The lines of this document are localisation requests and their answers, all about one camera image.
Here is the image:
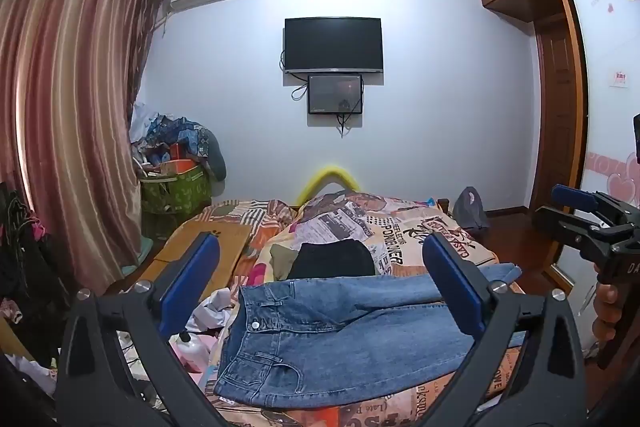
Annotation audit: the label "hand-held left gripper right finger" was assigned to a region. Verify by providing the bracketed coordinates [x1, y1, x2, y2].
[400, 232, 588, 427]

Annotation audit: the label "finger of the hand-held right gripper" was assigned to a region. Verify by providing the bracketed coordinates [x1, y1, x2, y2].
[551, 184, 608, 215]
[531, 205, 599, 259]

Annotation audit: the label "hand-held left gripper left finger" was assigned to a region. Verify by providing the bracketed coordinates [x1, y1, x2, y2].
[54, 231, 236, 427]

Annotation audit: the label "blue denim pants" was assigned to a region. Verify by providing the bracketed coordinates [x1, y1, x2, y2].
[214, 263, 521, 408]

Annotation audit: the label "person's right hand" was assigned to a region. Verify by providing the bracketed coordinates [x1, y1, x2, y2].
[592, 283, 625, 344]

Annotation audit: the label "white crumpled cloth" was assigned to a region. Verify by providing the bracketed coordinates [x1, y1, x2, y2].
[187, 287, 241, 338]

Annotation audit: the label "flattened cardboard box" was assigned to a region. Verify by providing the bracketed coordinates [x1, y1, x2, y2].
[135, 214, 253, 290]

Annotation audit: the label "white bottle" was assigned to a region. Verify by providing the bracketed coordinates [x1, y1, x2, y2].
[177, 331, 211, 373]

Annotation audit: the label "grey bag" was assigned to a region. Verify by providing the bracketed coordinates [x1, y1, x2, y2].
[452, 186, 491, 233]

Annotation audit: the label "green storage basket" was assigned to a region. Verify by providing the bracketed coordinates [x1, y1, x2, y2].
[140, 162, 213, 218]

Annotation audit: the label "olive folded garment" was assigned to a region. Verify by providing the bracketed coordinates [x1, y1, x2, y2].
[270, 244, 303, 283]

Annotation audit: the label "printed blanket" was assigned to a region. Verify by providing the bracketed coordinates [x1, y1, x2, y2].
[200, 189, 526, 427]

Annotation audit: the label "black folded garment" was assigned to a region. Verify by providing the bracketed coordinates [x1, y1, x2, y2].
[287, 239, 377, 280]

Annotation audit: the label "pile of mixed clothes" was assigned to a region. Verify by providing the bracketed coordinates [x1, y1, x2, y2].
[130, 102, 227, 180]

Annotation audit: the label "dark hanging clothes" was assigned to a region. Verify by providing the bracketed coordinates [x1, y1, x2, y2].
[0, 182, 76, 368]

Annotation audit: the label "yellow foam tube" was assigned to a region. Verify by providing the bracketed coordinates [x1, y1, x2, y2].
[295, 164, 361, 208]

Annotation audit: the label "pink striped curtain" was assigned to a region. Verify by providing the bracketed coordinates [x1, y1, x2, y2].
[0, 0, 166, 283]

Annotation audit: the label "small black wall monitor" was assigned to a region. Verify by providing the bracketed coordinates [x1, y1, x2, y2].
[307, 74, 364, 115]

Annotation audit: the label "black wall television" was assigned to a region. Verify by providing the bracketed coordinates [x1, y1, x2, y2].
[283, 18, 385, 74]

